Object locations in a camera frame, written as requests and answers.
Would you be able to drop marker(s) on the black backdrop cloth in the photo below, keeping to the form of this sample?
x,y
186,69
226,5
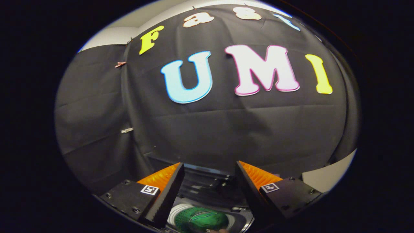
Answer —
x,y
210,129

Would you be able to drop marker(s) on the green polo shirt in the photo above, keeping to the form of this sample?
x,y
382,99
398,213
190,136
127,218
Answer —
x,y
200,220

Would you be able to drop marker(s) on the copper clip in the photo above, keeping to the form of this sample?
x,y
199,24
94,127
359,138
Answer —
x,y
120,64

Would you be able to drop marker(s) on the silver clip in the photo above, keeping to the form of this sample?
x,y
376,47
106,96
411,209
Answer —
x,y
126,130

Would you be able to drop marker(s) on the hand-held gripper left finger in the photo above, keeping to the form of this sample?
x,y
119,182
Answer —
x,y
169,197

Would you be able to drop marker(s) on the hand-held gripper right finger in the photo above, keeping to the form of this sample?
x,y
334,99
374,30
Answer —
x,y
249,194

